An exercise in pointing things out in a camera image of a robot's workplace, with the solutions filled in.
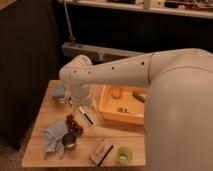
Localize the wooden brush block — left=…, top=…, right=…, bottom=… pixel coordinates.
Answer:
left=89, top=138, right=113, bottom=167

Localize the green plastic cup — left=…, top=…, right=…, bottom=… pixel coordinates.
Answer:
left=116, top=146, right=133, bottom=165

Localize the orange carrot piece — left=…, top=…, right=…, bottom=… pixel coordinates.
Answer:
left=111, top=87, right=122, bottom=99

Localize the white handled spoon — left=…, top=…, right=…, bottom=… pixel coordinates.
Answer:
left=78, top=106, right=94, bottom=126

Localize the grey blue cloth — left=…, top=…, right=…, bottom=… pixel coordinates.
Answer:
left=43, top=120, right=68, bottom=158

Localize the brown grape bunch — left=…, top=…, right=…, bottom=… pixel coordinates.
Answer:
left=66, top=114, right=83, bottom=136

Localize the metal fork in bin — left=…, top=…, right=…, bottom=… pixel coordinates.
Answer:
left=117, top=107, right=143, bottom=116

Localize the orange plastic bin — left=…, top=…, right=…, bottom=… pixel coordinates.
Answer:
left=98, top=85, right=147, bottom=125

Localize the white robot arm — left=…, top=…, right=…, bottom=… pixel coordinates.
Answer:
left=59, top=48, right=213, bottom=171

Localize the metal cup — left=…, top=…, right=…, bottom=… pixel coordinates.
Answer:
left=62, top=133, right=77, bottom=149

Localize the white shelf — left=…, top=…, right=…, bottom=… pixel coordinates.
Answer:
left=56, top=0, right=213, bottom=19

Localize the blue sponge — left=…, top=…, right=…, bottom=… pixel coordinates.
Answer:
left=52, top=85, right=66, bottom=100

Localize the metal stand pole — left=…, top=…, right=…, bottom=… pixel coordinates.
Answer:
left=63, top=0, right=76, bottom=45

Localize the grey metal rail base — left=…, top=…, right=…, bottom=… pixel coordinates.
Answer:
left=61, top=42, right=153, bottom=65

